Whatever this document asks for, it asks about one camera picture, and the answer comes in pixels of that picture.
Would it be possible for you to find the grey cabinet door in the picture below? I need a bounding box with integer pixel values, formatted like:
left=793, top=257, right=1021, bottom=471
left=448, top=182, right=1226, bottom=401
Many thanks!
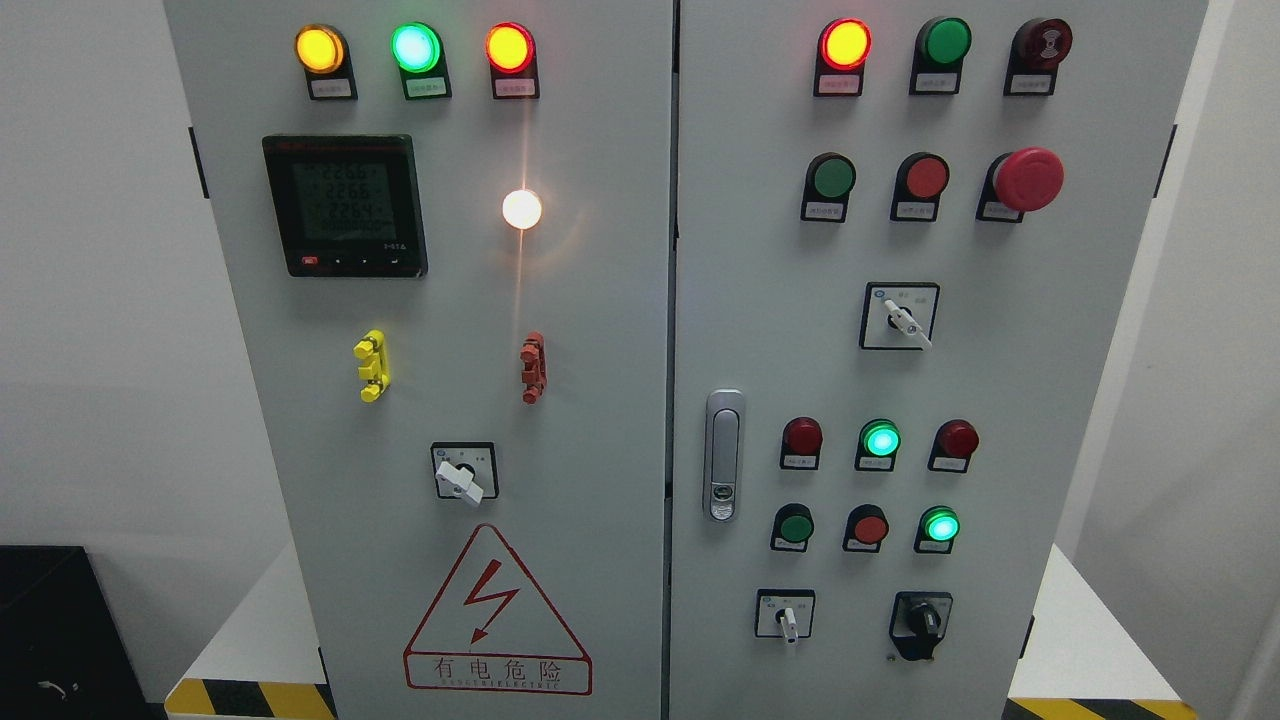
left=164, top=1, right=675, bottom=719
left=669, top=1, right=1207, bottom=719

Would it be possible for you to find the white glowing indicator light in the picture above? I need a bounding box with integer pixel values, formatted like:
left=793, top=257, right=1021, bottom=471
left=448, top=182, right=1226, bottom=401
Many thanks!
left=500, top=188, right=543, bottom=231

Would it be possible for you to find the grey cabinet left door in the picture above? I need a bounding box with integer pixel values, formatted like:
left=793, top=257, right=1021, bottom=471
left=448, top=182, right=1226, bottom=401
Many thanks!
left=164, top=1, right=675, bottom=719

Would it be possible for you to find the green lit indicator middle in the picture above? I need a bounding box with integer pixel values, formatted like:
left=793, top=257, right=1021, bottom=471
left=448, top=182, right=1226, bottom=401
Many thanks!
left=855, top=418, right=901, bottom=471

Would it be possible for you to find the red indicator light right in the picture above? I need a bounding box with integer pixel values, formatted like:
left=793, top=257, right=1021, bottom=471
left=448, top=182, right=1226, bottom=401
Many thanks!
left=928, top=419, right=980, bottom=474

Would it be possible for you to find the black rotary knob switch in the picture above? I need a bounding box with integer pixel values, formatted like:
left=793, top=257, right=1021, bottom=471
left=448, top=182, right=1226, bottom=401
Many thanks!
left=890, top=591, right=954, bottom=661

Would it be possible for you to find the dark red indicator light left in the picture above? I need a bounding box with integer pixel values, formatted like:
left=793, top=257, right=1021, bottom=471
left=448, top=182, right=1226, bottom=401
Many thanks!
left=780, top=416, right=823, bottom=471

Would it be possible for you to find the white selector switch door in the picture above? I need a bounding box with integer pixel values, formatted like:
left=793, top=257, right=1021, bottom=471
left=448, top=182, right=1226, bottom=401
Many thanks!
left=753, top=588, right=817, bottom=657
left=430, top=441, right=500, bottom=509

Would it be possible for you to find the red lit indicator right door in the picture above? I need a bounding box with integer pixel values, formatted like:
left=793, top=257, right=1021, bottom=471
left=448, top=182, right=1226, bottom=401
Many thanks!
left=813, top=17, right=873, bottom=97

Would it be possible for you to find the red emergency stop mushroom button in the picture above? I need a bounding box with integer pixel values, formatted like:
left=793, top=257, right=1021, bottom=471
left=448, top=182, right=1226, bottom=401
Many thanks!
left=975, top=146, right=1065, bottom=223

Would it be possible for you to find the green illuminated button lower right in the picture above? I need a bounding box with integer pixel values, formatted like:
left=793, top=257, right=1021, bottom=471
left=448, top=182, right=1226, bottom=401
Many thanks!
left=913, top=505, right=960, bottom=555

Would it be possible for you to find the dark red buzzer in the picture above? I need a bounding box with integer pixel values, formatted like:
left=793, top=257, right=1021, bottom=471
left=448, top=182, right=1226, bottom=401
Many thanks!
left=1004, top=18, right=1073, bottom=97

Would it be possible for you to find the green indicator light top left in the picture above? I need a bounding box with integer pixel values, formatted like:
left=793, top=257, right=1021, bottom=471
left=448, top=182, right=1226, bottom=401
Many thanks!
left=390, top=22, right=452, bottom=101

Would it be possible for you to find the green push button lower left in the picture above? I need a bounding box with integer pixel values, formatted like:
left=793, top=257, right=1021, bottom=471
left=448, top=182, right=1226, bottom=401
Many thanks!
left=771, top=503, right=815, bottom=552

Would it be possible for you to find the red push button lower middle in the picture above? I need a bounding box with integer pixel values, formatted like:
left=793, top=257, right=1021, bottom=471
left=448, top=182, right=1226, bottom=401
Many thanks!
left=842, top=503, right=890, bottom=553

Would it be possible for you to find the white selector switch left door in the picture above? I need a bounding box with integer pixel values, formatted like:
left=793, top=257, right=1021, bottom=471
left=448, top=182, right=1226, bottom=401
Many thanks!
left=430, top=441, right=500, bottom=509

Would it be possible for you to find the green push button top right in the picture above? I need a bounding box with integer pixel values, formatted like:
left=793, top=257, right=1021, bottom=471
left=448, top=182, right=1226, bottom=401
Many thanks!
left=909, top=15, right=973, bottom=96

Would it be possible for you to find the red push button second row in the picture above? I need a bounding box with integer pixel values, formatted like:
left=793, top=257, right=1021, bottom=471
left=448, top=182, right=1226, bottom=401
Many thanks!
left=890, top=152, right=950, bottom=223

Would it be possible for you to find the green push button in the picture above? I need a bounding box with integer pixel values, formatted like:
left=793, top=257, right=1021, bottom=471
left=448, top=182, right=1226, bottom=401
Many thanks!
left=771, top=503, right=815, bottom=552
left=909, top=15, right=973, bottom=96

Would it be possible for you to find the silver door latch handle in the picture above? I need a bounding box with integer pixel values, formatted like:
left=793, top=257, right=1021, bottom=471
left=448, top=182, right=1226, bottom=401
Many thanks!
left=703, top=389, right=745, bottom=521

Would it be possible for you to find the white selector switch lower right door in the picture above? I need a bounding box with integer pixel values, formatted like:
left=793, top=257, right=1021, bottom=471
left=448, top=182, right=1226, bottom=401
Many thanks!
left=753, top=588, right=817, bottom=657

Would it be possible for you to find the green push button second row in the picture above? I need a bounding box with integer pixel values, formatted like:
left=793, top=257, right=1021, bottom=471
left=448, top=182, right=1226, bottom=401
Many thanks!
left=800, top=152, right=858, bottom=223

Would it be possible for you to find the red electric danger warning sticker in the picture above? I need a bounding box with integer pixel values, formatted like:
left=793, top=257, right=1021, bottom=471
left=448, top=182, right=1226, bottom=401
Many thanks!
left=403, top=523, right=593, bottom=696

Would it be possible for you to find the white platform with hazard stripes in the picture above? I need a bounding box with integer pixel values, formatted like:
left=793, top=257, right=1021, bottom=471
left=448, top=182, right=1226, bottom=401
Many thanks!
left=161, top=544, right=1196, bottom=719

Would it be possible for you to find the white selector switch upper right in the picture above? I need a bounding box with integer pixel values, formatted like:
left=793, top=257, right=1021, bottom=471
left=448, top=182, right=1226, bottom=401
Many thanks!
left=859, top=282, right=940, bottom=351

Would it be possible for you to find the black digital power meter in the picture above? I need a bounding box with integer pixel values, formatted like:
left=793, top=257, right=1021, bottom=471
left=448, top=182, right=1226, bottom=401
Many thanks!
left=262, top=135, right=428, bottom=278

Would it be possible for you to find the yellow indicator light top left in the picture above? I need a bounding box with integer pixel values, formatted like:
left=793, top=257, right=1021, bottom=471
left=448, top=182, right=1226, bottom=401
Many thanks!
left=294, top=23, right=358, bottom=101

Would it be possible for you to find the grey cabinet right door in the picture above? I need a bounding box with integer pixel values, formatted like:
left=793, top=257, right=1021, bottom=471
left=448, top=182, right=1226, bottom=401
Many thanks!
left=669, top=1, right=1207, bottom=719

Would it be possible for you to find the black box lower left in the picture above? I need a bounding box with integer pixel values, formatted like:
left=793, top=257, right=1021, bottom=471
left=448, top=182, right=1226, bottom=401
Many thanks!
left=1, top=546, right=152, bottom=719

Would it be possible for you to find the red-orange indicator light left door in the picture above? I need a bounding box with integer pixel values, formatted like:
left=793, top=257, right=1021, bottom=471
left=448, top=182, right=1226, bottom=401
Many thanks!
left=485, top=20, right=540, bottom=100

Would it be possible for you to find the yellow terminal connector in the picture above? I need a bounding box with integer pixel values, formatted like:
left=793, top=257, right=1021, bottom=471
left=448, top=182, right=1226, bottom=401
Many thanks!
left=353, top=328, right=390, bottom=404

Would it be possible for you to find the red terminal connector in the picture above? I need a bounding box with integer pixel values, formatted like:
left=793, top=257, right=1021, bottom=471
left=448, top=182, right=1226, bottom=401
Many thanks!
left=518, top=331, right=547, bottom=405

